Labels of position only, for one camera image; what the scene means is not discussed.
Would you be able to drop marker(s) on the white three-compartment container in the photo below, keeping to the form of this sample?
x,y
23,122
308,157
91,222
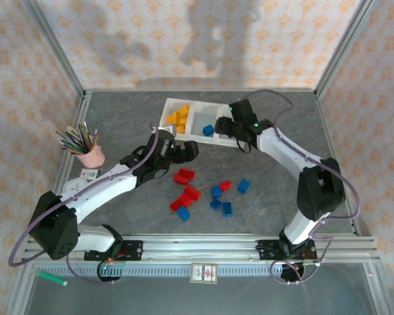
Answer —
x,y
200,115

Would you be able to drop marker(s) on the wide aluminium front rail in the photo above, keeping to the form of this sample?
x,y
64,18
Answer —
x,y
200,249

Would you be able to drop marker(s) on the long dark red lego brick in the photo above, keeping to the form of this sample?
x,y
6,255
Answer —
x,y
193,193

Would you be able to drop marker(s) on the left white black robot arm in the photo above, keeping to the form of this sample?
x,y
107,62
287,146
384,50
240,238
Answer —
x,y
98,193

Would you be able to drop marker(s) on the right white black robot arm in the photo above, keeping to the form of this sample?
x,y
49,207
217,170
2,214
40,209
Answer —
x,y
282,151

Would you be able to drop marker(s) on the small yellow lego brick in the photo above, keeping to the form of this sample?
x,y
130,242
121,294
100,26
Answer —
x,y
169,119

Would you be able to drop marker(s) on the small label card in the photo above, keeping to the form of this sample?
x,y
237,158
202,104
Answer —
x,y
204,273

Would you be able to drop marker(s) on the blue lego brick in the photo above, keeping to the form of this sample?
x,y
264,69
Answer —
x,y
215,204
227,209
184,214
216,191
208,130
244,186

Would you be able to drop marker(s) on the aluminium frame post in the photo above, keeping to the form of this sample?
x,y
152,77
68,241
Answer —
x,y
54,46
19,292
344,46
376,288

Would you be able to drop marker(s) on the pink cup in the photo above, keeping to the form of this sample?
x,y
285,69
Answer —
x,y
92,159

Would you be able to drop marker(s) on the small white printed box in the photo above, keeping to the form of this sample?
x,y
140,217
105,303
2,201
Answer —
x,y
90,174

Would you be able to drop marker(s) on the green marker pen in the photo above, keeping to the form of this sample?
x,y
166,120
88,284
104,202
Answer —
x,y
51,277

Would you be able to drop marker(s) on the aluminium lower frame post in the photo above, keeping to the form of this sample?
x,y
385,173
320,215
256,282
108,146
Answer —
x,y
376,288
19,292

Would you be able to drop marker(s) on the aluminium side rail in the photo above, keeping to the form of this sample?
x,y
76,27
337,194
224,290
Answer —
x,y
82,108
332,147

